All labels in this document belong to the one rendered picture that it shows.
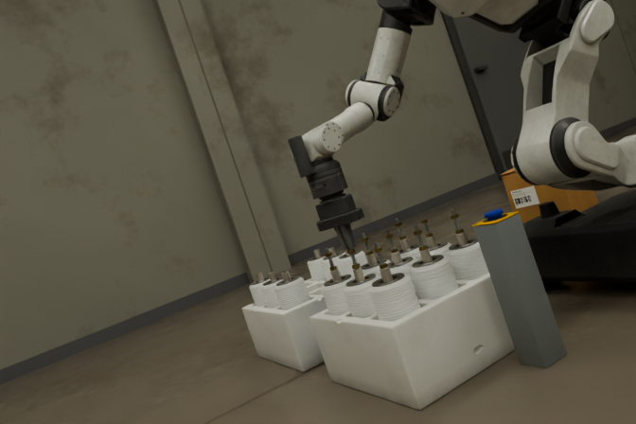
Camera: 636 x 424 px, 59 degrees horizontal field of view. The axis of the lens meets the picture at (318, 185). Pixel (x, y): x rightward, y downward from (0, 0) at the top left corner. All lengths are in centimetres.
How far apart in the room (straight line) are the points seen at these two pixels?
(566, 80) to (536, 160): 21
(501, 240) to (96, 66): 339
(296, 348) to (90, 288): 241
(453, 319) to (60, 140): 318
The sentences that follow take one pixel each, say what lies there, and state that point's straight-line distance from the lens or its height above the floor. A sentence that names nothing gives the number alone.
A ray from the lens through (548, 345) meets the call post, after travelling 127.
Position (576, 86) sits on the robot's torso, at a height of 52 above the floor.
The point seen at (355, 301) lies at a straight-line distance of 133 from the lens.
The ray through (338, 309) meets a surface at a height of 19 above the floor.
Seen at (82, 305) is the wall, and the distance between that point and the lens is 392.
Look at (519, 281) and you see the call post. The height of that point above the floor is 18.
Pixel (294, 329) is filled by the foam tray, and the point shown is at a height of 12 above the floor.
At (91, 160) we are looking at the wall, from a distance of 399.
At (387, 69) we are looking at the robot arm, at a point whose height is 73.
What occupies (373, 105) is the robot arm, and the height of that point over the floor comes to 65.
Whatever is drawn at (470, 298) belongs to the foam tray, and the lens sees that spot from 130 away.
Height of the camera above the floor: 50
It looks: level
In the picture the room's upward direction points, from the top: 19 degrees counter-clockwise
